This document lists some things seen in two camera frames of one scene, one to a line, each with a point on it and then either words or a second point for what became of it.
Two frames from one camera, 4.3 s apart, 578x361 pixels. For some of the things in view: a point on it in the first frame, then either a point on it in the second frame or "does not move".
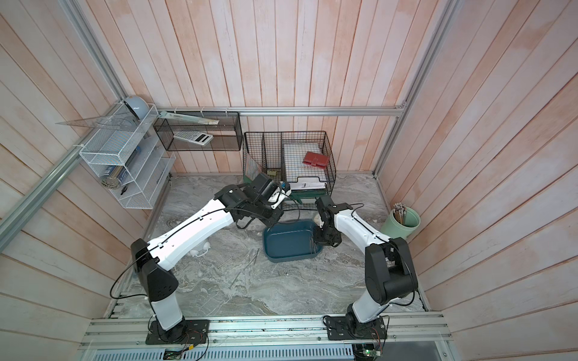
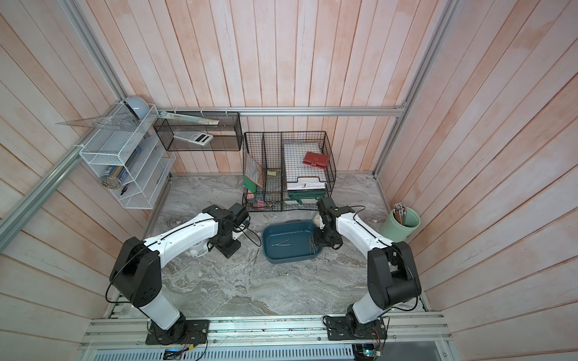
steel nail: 313,247 does not move
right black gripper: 319,240 does not move
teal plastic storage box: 290,241 does not move
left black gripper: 276,214 to 229,250
